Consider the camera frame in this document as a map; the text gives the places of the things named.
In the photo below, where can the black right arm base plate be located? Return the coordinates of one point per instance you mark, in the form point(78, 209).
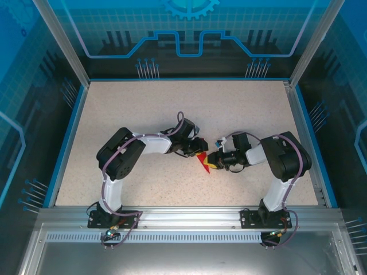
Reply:
point(249, 219)

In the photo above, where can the red square paper sheet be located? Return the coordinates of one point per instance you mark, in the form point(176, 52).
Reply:
point(203, 161)

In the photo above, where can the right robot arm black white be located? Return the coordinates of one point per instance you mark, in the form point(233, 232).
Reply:
point(289, 160)

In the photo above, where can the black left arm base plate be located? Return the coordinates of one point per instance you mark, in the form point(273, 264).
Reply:
point(96, 220)

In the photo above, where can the metal tray plate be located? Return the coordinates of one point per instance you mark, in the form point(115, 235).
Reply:
point(183, 257)

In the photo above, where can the aluminium mounting rail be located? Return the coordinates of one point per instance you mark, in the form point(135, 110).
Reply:
point(189, 216)

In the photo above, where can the blue back frame rail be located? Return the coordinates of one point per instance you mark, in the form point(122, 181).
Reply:
point(189, 79)

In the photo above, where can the aluminium enclosure post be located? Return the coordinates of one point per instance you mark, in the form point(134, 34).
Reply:
point(63, 43)
point(315, 43)

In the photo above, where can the blue-edged side frame rail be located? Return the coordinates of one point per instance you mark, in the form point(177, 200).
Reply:
point(69, 146)
point(308, 143)

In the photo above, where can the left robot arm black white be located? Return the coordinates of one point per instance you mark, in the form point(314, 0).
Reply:
point(120, 160)

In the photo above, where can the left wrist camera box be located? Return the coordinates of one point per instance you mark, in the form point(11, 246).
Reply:
point(195, 128)

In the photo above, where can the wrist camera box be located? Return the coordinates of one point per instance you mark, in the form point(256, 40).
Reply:
point(221, 143)
point(195, 128)

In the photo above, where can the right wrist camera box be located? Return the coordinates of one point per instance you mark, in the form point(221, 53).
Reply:
point(221, 143)

